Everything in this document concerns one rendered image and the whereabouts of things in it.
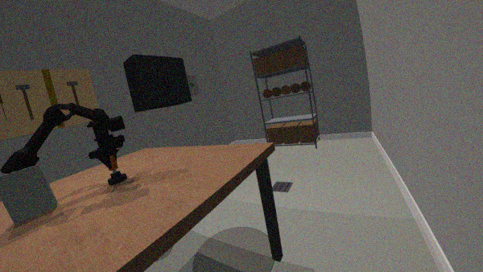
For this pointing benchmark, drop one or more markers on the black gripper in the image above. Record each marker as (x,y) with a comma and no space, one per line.
(103,152)

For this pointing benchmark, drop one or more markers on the orange knob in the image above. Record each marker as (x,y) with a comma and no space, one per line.
(113,163)

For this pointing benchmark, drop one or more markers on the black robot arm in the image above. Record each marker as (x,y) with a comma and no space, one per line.
(27,156)

